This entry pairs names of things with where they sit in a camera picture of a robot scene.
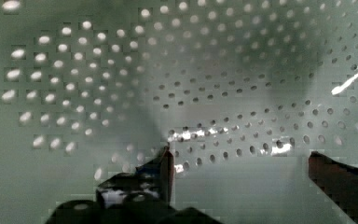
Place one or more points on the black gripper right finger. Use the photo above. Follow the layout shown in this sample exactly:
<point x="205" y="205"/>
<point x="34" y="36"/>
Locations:
<point x="339" y="181"/>

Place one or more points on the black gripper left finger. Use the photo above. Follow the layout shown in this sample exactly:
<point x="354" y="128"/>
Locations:
<point x="154" y="178"/>

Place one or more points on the mint green plastic strainer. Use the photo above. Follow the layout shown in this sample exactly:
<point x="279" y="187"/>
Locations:
<point x="242" y="91"/>

